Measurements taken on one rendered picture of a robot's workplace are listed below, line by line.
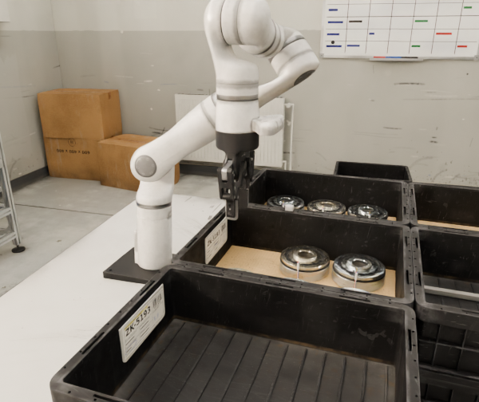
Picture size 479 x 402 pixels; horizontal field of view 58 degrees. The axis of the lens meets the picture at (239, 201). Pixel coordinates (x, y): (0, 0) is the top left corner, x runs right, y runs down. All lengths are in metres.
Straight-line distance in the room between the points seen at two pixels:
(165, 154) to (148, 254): 0.28
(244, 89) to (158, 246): 0.58
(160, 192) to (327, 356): 0.61
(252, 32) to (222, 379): 0.51
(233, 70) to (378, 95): 3.22
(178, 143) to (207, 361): 0.53
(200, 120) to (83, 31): 3.67
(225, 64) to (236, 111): 0.07
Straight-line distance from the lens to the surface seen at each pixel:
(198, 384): 0.68
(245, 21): 0.70
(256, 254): 1.00
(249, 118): 0.72
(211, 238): 0.90
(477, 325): 0.72
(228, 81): 0.71
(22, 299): 1.20
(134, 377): 0.70
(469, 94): 3.97
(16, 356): 1.02
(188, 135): 1.03
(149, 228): 1.14
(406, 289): 0.73
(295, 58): 0.98
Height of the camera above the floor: 1.30
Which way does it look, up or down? 21 degrees down
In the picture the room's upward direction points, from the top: straight up
